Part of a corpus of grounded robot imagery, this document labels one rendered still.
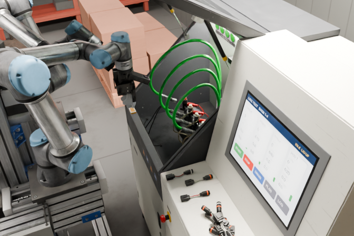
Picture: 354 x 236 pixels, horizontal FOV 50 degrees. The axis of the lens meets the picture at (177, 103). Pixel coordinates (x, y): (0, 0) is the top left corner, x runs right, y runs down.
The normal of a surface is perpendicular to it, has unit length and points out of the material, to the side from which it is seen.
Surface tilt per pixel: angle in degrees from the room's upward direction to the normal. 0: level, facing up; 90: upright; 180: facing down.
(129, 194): 0
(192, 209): 0
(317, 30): 0
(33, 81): 82
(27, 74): 83
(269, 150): 76
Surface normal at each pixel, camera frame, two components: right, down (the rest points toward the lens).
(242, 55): -0.92, 0.02
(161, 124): -0.05, -0.84
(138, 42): 0.37, 0.49
